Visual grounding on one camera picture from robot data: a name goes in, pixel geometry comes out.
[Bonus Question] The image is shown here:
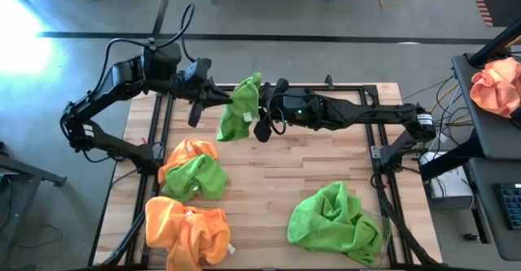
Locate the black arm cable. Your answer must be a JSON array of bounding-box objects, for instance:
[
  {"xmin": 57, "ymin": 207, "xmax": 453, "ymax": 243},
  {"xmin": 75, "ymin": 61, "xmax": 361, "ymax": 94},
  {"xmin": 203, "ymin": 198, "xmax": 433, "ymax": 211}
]
[
  {"xmin": 99, "ymin": 2, "xmax": 197, "ymax": 91},
  {"xmin": 265, "ymin": 93, "xmax": 289, "ymax": 136}
]

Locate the black floor cable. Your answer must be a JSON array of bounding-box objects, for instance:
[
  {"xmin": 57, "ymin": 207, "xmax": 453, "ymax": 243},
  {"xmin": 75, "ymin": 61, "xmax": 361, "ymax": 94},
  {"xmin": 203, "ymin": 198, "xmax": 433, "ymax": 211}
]
[{"xmin": 401, "ymin": 74, "xmax": 456, "ymax": 102}]

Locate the grey desk frame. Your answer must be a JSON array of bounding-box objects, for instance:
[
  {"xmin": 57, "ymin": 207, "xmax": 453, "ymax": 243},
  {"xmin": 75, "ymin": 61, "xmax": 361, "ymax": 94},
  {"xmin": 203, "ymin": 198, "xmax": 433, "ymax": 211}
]
[{"xmin": 0, "ymin": 140, "xmax": 68, "ymax": 189}]

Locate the yellow floor cable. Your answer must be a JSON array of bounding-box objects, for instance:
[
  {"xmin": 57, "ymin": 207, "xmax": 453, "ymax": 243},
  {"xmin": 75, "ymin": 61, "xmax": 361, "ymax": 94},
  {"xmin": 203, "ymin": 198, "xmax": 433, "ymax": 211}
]
[{"xmin": 424, "ymin": 81, "xmax": 464, "ymax": 127}]

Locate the green microfiber towel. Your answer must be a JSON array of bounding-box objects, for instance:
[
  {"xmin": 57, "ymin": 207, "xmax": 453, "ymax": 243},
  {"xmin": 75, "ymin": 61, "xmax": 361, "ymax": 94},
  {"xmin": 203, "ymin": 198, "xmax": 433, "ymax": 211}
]
[
  {"xmin": 215, "ymin": 72, "xmax": 264, "ymax": 143},
  {"xmin": 161, "ymin": 153, "xmax": 230, "ymax": 203},
  {"xmin": 333, "ymin": 212, "xmax": 386, "ymax": 269},
  {"xmin": 287, "ymin": 181, "xmax": 364, "ymax": 247}
]

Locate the white equipment box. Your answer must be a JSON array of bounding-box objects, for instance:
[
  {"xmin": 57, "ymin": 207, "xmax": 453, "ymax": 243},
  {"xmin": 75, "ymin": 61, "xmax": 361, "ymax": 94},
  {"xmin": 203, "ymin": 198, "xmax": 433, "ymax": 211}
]
[{"xmin": 418, "ymin": 151, "xmax": 476, "ymax": 212}]

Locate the dark grey desk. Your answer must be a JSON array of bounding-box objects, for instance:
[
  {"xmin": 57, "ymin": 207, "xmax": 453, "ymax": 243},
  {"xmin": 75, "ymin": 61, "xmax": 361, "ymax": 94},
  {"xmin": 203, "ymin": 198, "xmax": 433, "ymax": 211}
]
[
  {"xmin": 466, "ymin": 156, "xmax": 521, "ymax": 263},
  {"xmin": 418, "ymin": 52, "xmax": 521, "ymax": 182}
]

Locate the clear plastic basket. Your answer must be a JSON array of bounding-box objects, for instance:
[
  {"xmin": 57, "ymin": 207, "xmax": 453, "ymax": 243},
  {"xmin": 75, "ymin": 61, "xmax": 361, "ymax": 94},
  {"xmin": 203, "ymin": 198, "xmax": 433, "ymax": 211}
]
[{"xmin": 360, "ymin": 208, "xmax": 393, "ymax": 269}]

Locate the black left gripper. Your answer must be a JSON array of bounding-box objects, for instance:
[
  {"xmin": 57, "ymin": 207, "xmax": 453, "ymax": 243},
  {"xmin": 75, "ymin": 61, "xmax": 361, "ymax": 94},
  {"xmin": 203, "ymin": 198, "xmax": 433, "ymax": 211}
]
[{"xmin": 170, "ymin": 77, "xmax": 234, "ymax": 128}]

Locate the black computer keyboard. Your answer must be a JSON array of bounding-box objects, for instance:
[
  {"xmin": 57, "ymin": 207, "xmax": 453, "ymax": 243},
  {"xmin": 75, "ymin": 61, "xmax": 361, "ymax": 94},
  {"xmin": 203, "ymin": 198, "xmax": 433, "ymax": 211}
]
[{"xmin": 493, "ymin": 181, "xmax": 521, "ymax": 231}]

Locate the black aluminium table frame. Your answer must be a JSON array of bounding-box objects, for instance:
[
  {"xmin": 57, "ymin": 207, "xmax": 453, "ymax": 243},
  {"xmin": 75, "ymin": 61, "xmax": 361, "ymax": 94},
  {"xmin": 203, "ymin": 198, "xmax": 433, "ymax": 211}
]
[{"xmin": 87, "ymin": 74, "xmax": 447, "ymax": 271}]

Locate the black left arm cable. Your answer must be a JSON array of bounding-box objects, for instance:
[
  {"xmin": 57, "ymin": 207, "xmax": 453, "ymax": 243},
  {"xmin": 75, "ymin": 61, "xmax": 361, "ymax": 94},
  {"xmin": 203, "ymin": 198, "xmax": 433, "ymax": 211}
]
[{"xmin": 99, "ymin": 2, "xmax": 197, "ymax": 91}]

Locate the black monitor stand pole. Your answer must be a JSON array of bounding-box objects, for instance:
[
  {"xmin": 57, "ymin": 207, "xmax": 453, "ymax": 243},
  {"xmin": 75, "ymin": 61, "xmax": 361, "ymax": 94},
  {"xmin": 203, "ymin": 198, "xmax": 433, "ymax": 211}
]
[{"xmin": 466, "ymin": 16, "xmax": 521, "ymax": 68}]

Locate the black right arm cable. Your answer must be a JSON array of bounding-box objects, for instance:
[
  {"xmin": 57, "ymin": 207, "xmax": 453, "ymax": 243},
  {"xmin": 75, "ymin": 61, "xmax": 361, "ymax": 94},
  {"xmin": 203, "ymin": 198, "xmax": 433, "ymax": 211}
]
[{"xmin": 265, "ymin": 93, "xmax": 289, "ymax": 136}]

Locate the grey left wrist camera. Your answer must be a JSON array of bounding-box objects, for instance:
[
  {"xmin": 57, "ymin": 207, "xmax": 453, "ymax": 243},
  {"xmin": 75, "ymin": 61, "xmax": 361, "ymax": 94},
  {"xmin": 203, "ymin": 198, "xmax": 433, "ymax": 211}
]
[{"xmin": 182, "ymin": 57, "xmax": 213, "ymax": 87}]

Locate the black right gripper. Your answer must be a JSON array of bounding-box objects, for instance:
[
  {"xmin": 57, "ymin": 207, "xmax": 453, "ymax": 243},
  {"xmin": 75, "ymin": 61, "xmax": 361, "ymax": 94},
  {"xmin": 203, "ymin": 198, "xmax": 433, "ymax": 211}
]
[{"xmin": 252, "ymin": 78, "xmax": 329, "ymax": 143}]

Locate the orange microfiber towel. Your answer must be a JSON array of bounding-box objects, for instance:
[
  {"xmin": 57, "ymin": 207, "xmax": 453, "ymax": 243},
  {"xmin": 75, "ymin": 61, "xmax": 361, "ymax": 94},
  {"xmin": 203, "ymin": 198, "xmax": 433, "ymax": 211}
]
[
  {"xmin": 165, "ymin": 206, "xmax": 237, "ymax": 271},
  {"xmin": 144, "ymin": 195, "xmax": 195, "ymax": 251},
  {"xmin": 157, "ymin": 138, "xmax": 220, "ymax": 185},
  {"xmin": 469, "ymin": 56, "xmax": 521, "ymax": 120}
]

